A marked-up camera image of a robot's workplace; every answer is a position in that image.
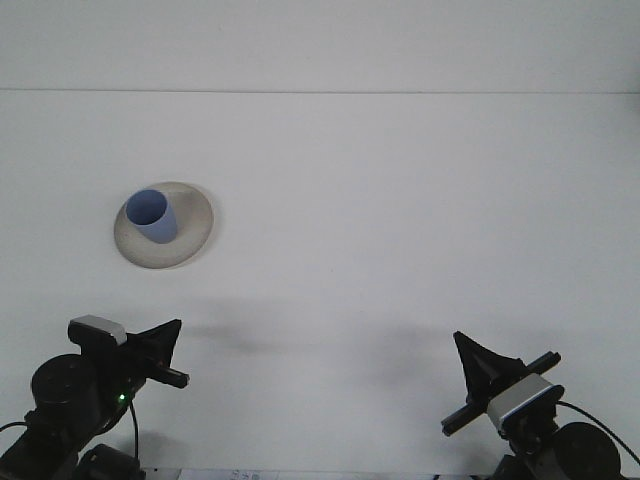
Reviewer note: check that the pale blue cup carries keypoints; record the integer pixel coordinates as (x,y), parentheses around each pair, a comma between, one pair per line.
(155,225)

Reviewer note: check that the pale round plate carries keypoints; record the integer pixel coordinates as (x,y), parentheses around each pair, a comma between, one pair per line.
(190,245)

